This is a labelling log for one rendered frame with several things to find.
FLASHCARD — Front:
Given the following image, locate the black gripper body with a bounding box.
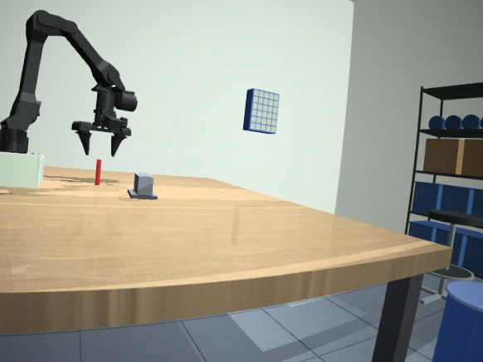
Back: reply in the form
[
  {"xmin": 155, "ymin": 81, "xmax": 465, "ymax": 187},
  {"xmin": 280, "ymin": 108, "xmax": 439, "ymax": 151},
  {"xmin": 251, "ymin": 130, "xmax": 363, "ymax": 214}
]
[{"xmin": 71, "ymin": 106, "xmax": 131, "ymax": 136}]

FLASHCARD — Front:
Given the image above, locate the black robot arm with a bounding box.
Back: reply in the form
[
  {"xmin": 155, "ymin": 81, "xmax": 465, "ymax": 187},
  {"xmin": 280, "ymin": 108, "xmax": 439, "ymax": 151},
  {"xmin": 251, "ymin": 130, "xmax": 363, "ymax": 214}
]
[{"xmin": 0, "ymin": 10, "xmax": 138, "ymax": 154}]

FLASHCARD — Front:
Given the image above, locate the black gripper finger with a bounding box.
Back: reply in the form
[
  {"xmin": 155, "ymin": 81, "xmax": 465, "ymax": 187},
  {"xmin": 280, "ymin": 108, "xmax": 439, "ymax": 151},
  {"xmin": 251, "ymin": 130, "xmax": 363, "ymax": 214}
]
[
  {"xmin": 76, "ymin": 132, "xmax": 91, "ymax": 155},
  {"xmin": 111, "ymin": 135, "xmax": 127, "ymax": 157}
]

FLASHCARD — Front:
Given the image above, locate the red peg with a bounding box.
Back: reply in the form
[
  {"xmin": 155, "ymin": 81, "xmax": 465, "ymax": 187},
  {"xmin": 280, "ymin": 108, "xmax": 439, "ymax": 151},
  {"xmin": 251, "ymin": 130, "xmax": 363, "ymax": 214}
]
[{"xmin": 95, "ymin": 159, "xmax": 101, "ymax": 184}]

